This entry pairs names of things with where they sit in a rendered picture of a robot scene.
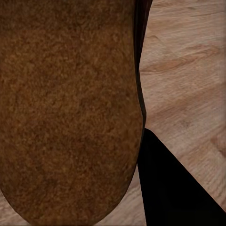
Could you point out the sandal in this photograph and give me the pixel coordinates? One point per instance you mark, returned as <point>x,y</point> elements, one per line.
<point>72,112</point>

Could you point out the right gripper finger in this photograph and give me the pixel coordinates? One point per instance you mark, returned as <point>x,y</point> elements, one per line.
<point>171,195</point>

